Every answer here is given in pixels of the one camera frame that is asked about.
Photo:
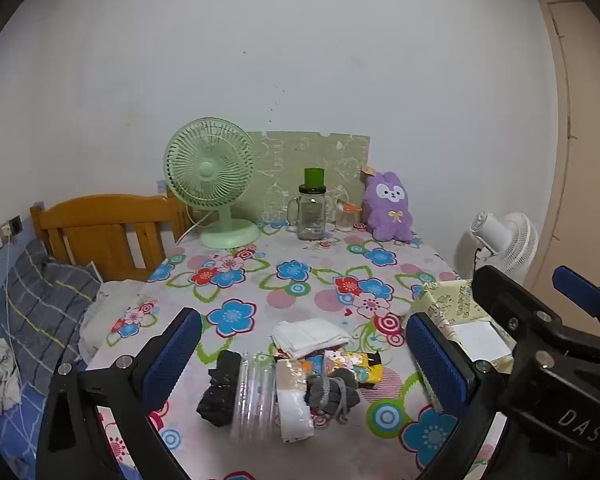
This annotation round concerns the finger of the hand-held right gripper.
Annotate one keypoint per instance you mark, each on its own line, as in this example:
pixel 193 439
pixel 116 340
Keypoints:
pixel 577 287
pixel 505 295

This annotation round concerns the green desk fan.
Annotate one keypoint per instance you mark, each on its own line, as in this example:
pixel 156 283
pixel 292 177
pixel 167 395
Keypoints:
pixel 207 167

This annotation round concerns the white standing fan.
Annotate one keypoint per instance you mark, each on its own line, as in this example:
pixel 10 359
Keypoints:
pixel 510 245

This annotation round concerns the colourful cartoon packet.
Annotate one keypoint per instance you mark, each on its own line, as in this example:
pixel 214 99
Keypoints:
pixel 352 362

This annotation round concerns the grey plaid pillow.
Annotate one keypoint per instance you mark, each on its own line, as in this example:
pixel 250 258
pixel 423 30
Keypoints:
pixel 45 305

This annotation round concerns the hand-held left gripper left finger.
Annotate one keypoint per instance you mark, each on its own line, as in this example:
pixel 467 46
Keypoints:
pixel 172 360

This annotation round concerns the glass mug jar green lid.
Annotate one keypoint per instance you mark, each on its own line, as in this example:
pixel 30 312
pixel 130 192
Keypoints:
pixel 311 210

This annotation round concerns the green patterned board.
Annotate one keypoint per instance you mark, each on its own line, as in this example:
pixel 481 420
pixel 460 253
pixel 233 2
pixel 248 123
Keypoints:
pixel 300 150

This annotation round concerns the white bedding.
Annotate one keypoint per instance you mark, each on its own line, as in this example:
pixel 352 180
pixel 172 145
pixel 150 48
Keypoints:
pixel 110 305

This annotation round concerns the small jar orange lid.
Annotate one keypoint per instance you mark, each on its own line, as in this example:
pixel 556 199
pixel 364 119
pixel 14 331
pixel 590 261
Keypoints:
pixel 346 220

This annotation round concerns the white taped packet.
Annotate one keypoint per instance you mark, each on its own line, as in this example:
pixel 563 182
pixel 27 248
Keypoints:
pixel 295 410

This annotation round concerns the beige door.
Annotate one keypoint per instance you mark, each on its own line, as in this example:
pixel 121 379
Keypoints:
pixel 590 160

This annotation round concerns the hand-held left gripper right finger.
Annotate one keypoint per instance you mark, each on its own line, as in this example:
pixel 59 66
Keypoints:
pixel 437 360

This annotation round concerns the black cloth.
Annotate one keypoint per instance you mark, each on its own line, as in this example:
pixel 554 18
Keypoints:
pixel 220 395

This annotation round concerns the purple plush bunny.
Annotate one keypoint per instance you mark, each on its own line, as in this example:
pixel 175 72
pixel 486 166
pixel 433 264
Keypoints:
pixel 387 210

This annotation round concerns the wooden bed headboard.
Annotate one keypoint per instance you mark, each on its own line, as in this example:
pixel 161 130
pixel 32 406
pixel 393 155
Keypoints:
pixel 95 215

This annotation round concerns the blue bed sheet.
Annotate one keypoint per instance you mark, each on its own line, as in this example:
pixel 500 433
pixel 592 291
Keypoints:
pixel 15 435

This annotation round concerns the white crumpled cloth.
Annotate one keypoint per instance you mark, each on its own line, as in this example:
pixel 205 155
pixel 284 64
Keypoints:
pixel 0 380

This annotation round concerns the yellow patterned box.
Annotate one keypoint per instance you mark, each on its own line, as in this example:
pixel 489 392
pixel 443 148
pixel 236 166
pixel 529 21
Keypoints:
pixel 450 305

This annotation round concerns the floral tablecloth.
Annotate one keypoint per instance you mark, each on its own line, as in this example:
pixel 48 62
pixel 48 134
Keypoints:
pixel 300 300

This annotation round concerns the wall outlet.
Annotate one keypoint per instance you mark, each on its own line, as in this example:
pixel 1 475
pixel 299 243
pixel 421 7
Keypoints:
pixel 15 224

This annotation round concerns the white cloth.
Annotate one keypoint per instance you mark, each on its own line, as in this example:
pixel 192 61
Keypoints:
pixel 0 380
pixel 305 335

